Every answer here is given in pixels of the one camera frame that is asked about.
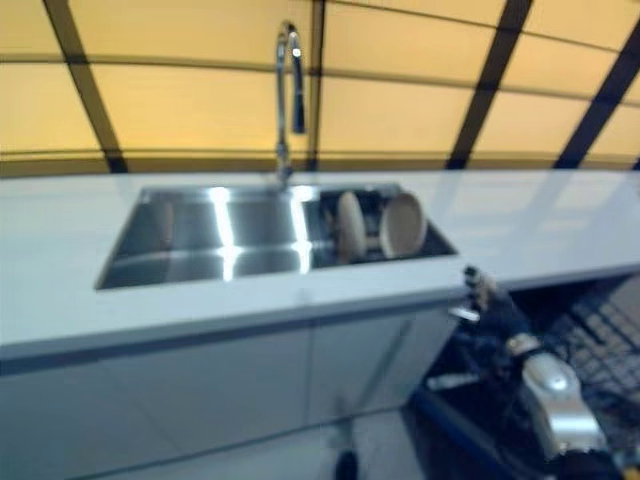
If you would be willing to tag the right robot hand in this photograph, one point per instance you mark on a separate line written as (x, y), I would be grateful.
(495, 310)

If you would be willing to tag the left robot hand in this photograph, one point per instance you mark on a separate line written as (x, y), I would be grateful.
(346, 465)

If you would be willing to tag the beige deep bowl plate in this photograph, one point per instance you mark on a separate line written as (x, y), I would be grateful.
(404, 225)

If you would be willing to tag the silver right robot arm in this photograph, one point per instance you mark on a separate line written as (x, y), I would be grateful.
(550, 385)

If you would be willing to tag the black dishwasher door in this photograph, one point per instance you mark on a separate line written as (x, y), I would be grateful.
(445, 430)

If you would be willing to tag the black built-in dishwasher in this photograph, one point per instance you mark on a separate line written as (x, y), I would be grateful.
(450, 425)

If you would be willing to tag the white cabinet door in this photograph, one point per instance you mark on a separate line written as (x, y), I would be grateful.
(175, 400)
(370, 360)

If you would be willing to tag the black dish drying rack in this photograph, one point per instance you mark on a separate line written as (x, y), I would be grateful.
(372, 220)

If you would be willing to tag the stainless steel sink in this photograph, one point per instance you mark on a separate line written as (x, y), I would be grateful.
(200, 235)

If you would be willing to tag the chrome kitchen faucet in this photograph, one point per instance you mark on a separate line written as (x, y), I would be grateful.
(282, 100)

